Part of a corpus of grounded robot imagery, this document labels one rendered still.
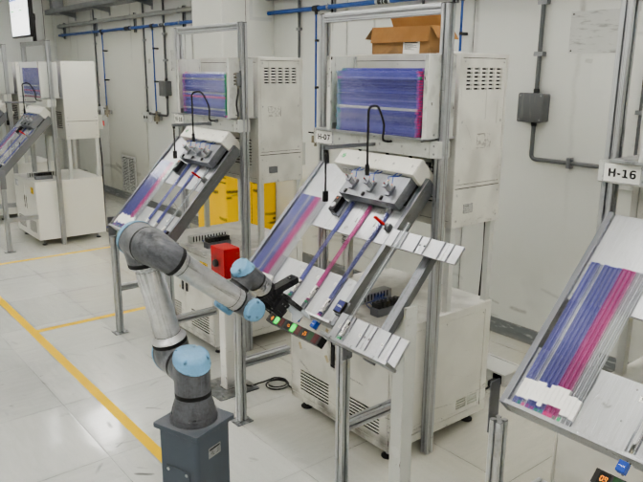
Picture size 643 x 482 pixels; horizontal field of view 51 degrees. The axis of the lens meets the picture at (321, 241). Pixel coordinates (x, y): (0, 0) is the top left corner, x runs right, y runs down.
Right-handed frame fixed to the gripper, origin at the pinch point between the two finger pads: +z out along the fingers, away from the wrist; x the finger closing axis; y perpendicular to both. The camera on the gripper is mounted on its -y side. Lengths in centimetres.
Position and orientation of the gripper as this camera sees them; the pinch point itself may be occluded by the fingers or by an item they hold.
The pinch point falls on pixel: (299, 312)
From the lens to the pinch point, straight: 255.2
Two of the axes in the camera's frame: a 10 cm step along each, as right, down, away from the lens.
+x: 6.3, 1.9, -7.5
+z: 5.5, 5.7, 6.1
